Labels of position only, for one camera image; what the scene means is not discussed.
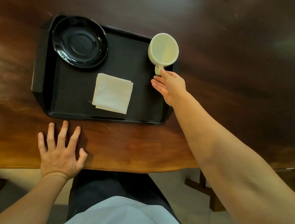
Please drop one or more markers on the person's left hand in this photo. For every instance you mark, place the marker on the person's left hand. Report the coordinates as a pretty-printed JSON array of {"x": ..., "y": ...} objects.
[{"x": 57, "y": 161}]

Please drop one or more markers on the person's right hand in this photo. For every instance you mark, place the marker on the person's right hand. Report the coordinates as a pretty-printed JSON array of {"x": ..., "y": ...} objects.
[{"x": 173, "y": 87}]

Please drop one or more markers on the person's left thumb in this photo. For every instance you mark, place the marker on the person's left thumb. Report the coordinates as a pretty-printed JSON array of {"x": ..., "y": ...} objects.
[{"x": 82, "y": 157}]

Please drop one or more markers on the person's left little finger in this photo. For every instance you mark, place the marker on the person's left little finger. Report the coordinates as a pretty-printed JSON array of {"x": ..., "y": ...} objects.
[{"x": 42, "y": 141}]

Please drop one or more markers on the person's left middle finger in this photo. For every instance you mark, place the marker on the person's left middle finger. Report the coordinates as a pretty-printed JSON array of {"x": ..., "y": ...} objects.
[{"x": 62, "y": 134}]

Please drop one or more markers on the person's right thumb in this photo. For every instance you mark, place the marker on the person's right thumb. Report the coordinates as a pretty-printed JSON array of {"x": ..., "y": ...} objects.
[{"x": 165, "y": 74}]

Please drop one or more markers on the white cup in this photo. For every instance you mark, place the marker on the white cup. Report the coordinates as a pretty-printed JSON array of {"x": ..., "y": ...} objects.
[{"x": 163, "y": 48}]

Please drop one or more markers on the person's left forearm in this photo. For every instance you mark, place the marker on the person's left forearm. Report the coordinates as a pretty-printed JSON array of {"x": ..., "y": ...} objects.
[{"x": 22, "y": 214}]

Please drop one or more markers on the person's right forearm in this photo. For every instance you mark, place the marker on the person's right forearm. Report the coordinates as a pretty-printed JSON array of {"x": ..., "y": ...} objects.
[{"x": 226, "y": 160}]

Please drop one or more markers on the dark trousers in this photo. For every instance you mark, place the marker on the dark trousers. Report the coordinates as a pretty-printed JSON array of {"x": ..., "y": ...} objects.
[{"x": 104, "y": 184}]

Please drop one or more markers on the black plastic tray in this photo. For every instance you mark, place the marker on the black plastic tray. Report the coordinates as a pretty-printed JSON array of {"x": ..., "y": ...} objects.
[{"x": 74, "y": 96}]

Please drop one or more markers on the white folded paper napkin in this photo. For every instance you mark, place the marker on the white folded paper napkin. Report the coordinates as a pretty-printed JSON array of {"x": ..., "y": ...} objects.
[{"x": 112, "y": 93}]

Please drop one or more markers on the white shirt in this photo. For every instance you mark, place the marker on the white shirt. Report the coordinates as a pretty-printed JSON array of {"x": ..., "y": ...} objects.
[{"x": 113, "y": 219}]

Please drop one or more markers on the black saucer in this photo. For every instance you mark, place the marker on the black saucer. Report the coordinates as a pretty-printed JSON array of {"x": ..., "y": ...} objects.
[{"x": 79, "y": 41}]

